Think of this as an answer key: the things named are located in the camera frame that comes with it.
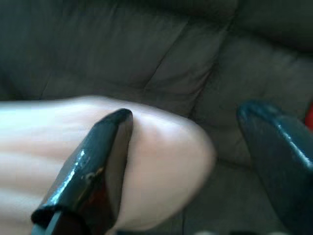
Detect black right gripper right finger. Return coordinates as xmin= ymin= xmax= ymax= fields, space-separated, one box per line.
xmin=236 ymin=100 xmax=313 ymax=235

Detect pink pillow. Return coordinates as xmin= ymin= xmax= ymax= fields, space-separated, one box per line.
xmin=0 ymin=94 xmax=217 ymax=235

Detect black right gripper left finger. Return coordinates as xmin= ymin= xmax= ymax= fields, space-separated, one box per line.
xmin=31 ymin=108 xmax=134 ymax=235

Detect red pillow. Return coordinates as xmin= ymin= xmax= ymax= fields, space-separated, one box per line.
xmin=304 ymin=101 xmax=313 ymax=123

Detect dark grey fabric sofa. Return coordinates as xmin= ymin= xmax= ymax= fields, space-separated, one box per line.
xmin=0 ymin=0 xmax=313 ymax=235

